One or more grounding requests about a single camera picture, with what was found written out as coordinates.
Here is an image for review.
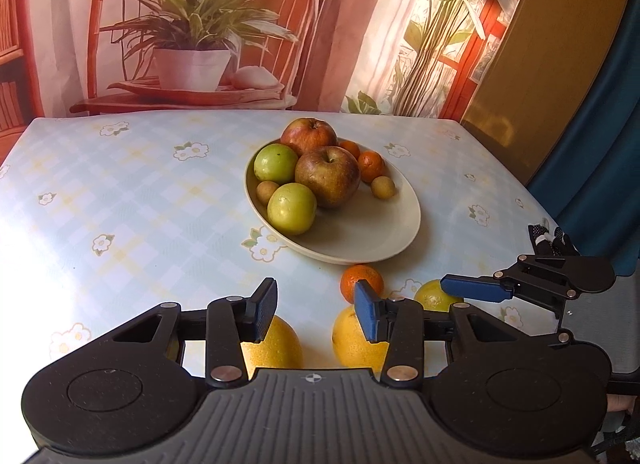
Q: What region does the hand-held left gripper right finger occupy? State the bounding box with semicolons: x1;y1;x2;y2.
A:
354;280;508;387

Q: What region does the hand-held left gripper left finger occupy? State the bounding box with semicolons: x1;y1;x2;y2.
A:
112;278;278;389

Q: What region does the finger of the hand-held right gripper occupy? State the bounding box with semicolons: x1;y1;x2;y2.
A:
441;254;576;319
554;314;573;346

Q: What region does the yellow orange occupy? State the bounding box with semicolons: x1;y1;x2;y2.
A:
331;305;391;370

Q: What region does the yellow lemon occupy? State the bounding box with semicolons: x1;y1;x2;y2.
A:
240;315;304;371
414;279;466;313

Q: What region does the cream round plate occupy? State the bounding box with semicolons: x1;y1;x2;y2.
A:
244;136;422;265

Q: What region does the green apple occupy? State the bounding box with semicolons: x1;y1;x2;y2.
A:
266;182;318;235

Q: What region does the small brown longan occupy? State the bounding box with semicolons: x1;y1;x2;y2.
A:
255;180;280;205
370;176;397;199

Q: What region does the brownish red apple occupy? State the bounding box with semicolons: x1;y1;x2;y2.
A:
294;145;362;209

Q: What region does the blue curtain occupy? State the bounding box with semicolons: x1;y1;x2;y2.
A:
527;8;640;269

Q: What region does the yellow wooden panel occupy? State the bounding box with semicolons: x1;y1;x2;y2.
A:
460;0;636;185

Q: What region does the printed room backdrop cloth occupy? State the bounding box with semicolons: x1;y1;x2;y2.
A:
0;0;543;152

